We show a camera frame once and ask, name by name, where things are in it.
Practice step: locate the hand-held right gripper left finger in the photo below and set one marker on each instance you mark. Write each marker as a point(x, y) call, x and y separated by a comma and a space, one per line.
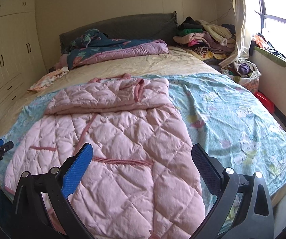
point(78, 173)

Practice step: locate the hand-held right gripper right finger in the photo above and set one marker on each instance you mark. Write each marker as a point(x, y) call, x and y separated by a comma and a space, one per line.
point(205, 170)

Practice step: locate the pink quilted jacket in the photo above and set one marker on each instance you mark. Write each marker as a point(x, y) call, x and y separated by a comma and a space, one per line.
point(120, 179)

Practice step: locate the basket of clothes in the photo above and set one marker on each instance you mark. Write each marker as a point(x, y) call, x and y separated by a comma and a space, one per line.
point(245, 72)

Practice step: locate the pile of clothes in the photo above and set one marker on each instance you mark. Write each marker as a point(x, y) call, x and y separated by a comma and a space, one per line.
point(205, 39)

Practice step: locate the clothes heap on windowsill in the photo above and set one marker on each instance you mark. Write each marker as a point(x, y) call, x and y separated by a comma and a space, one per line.
point(264, 43)

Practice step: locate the blue cartoon print blanket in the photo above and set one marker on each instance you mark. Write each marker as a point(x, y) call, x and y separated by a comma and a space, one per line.
point(232, 119)

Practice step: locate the pink floral cloth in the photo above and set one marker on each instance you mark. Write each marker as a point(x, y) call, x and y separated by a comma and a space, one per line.
point(48, 79)

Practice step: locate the cream wardrobe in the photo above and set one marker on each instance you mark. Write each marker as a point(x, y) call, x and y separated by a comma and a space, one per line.
point(8, 54)

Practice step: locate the red plastic box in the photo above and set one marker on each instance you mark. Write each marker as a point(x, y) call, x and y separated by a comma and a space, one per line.
point(264, 102)

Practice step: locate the mauve pillow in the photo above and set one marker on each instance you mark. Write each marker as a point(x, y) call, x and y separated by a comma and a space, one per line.
point(62, 62)

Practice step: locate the bed with beige sheet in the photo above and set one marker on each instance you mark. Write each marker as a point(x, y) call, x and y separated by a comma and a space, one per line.
point(145, 64)

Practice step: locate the dark floral quilt pink lining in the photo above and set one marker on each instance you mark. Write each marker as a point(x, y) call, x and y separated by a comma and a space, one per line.
point(90, 42)

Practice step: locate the green windowsill cover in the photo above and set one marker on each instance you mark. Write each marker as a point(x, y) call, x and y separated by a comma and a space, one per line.
point(274, 59)

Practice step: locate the grey padded headboard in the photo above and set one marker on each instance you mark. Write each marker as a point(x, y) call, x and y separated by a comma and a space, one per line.
point(133, 27)

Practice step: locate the cream curtain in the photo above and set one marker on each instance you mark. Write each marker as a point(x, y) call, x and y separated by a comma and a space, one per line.
point(242, 17)

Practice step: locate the window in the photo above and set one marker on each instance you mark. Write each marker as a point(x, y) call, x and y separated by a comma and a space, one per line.
point(277, 0)

